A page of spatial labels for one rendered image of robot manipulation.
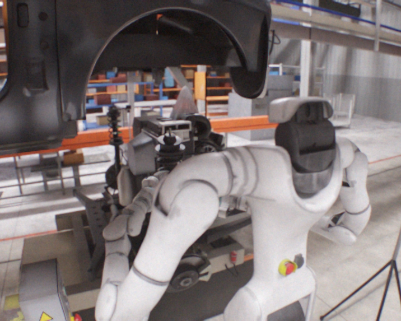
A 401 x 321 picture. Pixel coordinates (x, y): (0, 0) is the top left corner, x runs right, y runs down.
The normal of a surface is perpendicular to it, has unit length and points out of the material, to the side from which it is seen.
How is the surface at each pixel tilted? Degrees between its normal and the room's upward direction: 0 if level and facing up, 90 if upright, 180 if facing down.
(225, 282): 90
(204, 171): 50
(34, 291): 0
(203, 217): 92
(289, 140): 88
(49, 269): 0
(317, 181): 81
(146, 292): 83
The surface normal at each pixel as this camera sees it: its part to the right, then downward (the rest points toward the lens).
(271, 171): -0.60, 0.16
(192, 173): 0.02, -0.48
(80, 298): 0.44, 0.26
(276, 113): -0.88, 0.07
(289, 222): -0.42, 0.64
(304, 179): 0.09, 0.14
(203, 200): 0.50, 0.04
